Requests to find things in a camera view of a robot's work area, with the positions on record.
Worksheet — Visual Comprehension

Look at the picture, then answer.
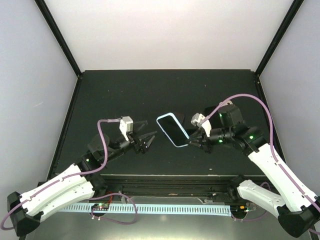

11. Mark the black case magenta rim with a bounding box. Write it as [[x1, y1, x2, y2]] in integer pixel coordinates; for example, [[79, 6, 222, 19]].
[[174, 112, 185, 126]]

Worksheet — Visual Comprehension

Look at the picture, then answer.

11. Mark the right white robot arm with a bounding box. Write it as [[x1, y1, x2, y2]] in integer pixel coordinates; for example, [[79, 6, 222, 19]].
[[188, 104, 320, 238]]

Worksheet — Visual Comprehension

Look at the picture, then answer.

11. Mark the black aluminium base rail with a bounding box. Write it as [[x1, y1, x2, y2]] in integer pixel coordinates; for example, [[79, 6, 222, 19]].
[[37, 174, 305, 201]]

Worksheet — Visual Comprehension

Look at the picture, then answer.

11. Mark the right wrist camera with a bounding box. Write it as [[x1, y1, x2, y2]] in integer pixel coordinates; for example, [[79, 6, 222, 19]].
[[190, 113, 212, 136]]

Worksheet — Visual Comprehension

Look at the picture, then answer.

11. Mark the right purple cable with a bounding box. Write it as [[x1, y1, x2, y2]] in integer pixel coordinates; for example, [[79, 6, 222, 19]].
[[202, 93, 320, 236]]

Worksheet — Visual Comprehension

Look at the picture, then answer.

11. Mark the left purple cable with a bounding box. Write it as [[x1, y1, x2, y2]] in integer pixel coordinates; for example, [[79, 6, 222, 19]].
[[0, 118, 138, 230]]

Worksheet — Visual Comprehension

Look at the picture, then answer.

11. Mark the right black frame post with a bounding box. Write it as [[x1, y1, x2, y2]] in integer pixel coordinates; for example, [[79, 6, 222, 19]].
[[254, 0, 305, 76]]

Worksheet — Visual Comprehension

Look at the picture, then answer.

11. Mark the black frame post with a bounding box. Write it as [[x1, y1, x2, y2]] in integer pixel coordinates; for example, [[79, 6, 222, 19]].
[[34, 0, 83, 77], [254, 0, 305, 76]]

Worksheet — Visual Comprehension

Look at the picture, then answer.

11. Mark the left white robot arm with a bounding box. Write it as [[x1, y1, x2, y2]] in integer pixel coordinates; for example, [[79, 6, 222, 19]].
[[0, 116, 157, 237]]

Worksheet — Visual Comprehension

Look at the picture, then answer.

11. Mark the bare black phone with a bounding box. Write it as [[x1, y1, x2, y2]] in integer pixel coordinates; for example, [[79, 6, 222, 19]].
[[185, 128, 199, 136]]

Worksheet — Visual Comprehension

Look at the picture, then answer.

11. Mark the left black frame post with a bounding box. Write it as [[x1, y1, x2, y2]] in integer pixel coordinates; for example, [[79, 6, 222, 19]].
[[34, 0, 83, 77]]

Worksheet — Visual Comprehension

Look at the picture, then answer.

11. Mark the circuit board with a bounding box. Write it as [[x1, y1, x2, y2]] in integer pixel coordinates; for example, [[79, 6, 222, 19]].
[[230, 205, 250, 213], [91, 203, 109, 211]]

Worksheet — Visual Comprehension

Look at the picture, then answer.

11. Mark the left circuit board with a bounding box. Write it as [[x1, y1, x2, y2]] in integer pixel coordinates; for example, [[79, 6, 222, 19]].
[[91, 203, 109, 211]]

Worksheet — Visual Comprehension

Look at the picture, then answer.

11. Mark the right circuit board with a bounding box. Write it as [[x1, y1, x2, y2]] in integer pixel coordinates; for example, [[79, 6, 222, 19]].
[[230, 205, 250, 213]]

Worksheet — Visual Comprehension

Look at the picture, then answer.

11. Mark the purple cable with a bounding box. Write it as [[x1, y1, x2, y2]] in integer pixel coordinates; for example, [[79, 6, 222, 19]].
[[0, 118, 138, 230], [202, 93, 320, 236]]

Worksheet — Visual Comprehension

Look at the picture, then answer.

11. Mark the white slotted cable duct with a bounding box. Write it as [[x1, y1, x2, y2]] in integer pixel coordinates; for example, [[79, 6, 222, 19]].
[[60, 202, 232, 217]]

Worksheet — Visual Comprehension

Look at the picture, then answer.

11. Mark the black foam table mat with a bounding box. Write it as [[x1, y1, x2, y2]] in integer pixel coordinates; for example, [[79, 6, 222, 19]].
[[51, 69, 262, 176]]

